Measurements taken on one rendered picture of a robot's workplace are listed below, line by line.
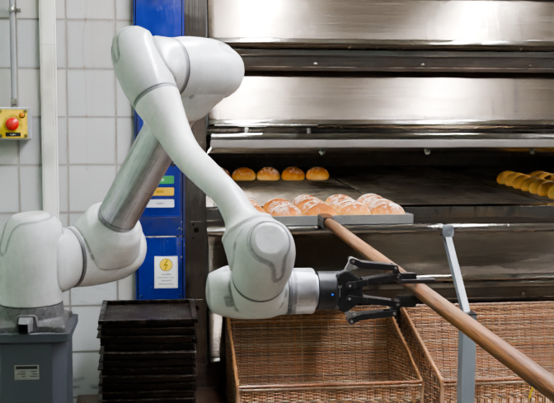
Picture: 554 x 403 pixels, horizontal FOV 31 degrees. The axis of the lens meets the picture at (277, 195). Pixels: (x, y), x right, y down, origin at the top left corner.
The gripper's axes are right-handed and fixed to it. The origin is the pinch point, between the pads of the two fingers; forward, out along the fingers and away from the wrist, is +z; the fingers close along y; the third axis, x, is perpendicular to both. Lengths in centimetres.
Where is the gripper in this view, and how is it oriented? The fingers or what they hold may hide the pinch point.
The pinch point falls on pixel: (416, 289)
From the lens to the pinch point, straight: 201.7
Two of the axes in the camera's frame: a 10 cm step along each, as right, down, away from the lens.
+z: 9.9, 0.0, 1.5
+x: 1.4, 1.1, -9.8
